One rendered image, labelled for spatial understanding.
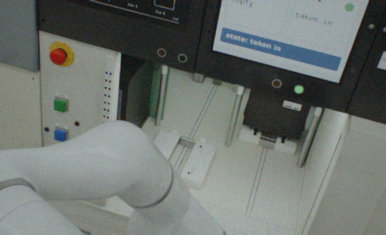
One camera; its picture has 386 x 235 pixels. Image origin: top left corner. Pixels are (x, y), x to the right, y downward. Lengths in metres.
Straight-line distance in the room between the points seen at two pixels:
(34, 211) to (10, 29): 0.79
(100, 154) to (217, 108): 1.44
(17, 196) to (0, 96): 0.88
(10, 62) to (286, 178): 0.97
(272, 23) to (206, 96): 1.04
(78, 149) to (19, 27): 0.73
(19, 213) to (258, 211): 1.13
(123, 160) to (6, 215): 0.15
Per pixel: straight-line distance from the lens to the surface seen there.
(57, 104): 1.36
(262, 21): 1.08
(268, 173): 1.76
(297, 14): 1.06
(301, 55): 1.10
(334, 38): 1.08
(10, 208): 0.59
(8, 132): 1.52
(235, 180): 1.70
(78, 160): 0.61
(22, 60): 1.35
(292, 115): 1.78
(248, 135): 1.86
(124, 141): 0.63
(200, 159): 1.70
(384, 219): 1.34
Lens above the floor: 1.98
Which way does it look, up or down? 35 degrees down
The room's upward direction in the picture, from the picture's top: 10 degrees clockwise
